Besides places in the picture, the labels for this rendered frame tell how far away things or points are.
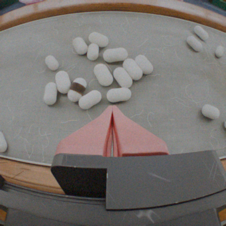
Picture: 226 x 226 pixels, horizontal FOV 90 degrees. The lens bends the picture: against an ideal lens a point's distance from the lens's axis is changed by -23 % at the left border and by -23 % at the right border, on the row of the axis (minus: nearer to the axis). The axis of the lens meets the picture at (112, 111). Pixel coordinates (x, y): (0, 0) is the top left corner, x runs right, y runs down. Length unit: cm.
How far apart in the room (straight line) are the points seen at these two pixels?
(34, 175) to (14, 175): 4
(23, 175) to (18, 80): 16
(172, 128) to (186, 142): 3
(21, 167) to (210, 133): 30
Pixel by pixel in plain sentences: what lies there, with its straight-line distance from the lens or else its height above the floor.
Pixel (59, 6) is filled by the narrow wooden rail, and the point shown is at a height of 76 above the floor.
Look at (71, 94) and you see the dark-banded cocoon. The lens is 20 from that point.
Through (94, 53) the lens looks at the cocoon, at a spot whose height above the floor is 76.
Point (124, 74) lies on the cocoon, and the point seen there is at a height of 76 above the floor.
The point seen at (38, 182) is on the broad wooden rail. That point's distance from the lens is 21.
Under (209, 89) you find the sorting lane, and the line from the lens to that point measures 28.
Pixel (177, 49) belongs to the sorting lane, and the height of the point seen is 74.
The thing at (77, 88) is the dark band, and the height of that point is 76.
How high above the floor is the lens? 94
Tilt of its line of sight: 76 degrees down
